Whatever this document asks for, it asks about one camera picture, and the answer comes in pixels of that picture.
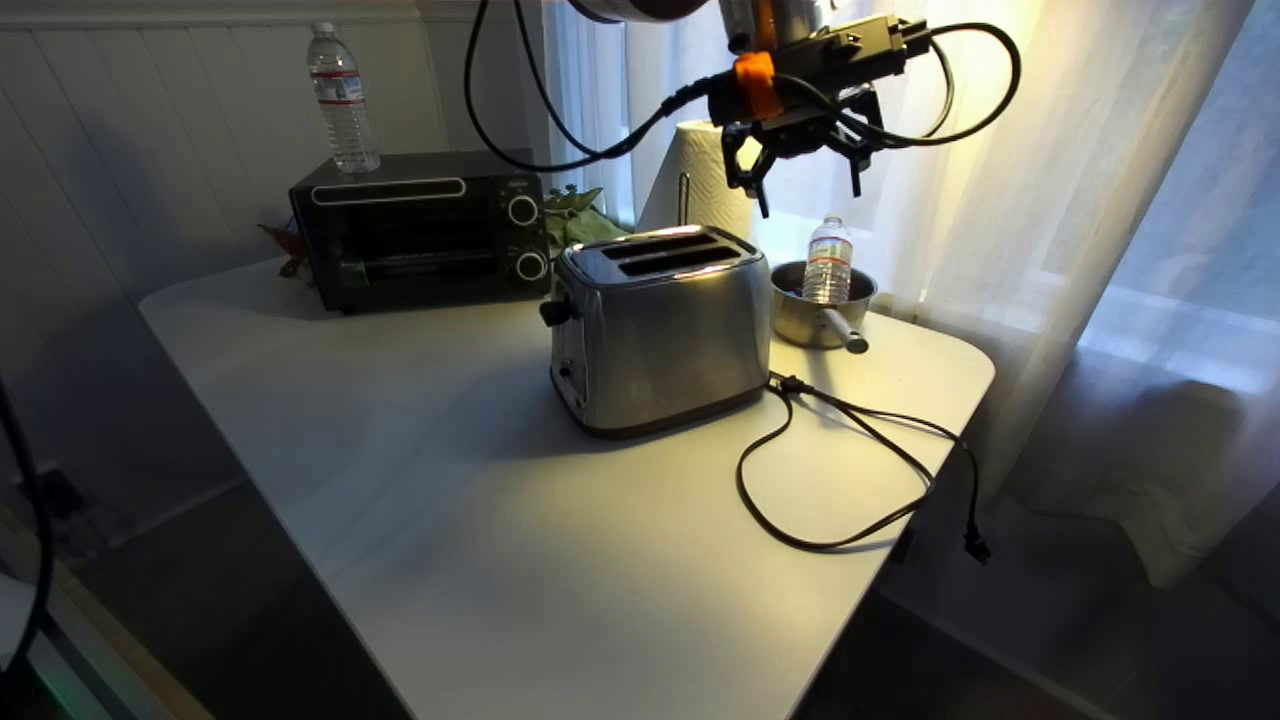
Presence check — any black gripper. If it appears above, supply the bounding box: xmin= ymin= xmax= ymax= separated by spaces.
xmin=707 ymin=55 xmax=890 ymax=226

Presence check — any small metal saucepan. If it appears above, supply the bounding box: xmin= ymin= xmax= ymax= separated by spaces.
xmin=768 ymin=257 xmax=883 ymax=362

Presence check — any small water bottle red label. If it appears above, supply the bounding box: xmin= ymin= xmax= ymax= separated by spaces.
xmin=796 ymin=211 xmax=861 ymax=310

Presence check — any white paper towel roll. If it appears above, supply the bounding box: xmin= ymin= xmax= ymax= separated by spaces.
xmin=634 ymin=120 xmax=765 ymax=254

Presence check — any silver two-slot toaster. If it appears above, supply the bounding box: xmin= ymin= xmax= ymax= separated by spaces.
xmin=538 ymin=220 xmax=782 ymax=439

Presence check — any green leafy plant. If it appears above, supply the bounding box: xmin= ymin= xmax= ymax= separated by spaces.
xmin=538 ymin=180 xmax=634 ymax=260

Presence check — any black toaster oven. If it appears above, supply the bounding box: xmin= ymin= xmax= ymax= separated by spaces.
xmin=285 ymin=147 xmax=556 ymax=319

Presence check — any tall clear water bottle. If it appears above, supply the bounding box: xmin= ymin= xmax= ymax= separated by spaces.
xmin=306 ymin=17 xmax=383 ymax=180

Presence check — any wood and aluminium robot stand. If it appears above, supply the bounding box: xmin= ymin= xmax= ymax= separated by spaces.
xmin=0 ymin=504 xmax=213 ymax=720

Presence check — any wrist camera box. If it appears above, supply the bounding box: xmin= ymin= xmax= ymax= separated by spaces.
xmin=796 ymin=12 xmax=936 ymax=80

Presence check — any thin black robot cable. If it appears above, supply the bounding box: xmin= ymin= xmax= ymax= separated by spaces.
xmin=874 ymin=17 xmax=1029 ymax=152

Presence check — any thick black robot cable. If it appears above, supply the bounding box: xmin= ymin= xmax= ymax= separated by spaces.
xmin=461 ymin=0 xmax=741 ymax=180

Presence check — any black toaster power cord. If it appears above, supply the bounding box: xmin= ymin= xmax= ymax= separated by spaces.
xmin=732 ymin=370 xmax=1001 ymax=568

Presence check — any black cable by stand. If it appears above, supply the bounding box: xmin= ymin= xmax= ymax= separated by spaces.
xmin=0 ymin=379 xmax=63 ymax=690

